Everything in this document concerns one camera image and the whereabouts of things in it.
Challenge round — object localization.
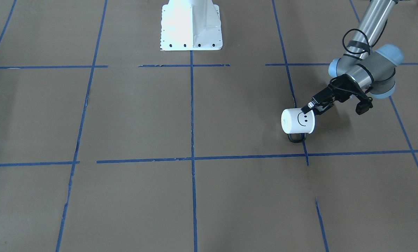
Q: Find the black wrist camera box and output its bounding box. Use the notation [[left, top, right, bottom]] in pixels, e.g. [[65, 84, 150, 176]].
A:
[[355, 96, 373, 115]]

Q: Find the white smiley face mug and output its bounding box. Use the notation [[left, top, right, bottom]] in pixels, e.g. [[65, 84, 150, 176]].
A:
[[281, 108, 316, 143]]

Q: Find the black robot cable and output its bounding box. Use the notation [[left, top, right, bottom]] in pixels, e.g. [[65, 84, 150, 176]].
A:
[[342, 29, 374, 102]]

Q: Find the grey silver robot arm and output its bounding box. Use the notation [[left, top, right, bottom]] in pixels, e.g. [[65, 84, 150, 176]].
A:
[[301, 0, 404, 116]]

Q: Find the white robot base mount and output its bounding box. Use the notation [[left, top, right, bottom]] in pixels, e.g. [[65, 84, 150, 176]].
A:
[[160, 0, 223, 51]]

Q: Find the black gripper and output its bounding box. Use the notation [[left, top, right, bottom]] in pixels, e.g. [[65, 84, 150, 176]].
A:
[[301, 76, 360, 115]]

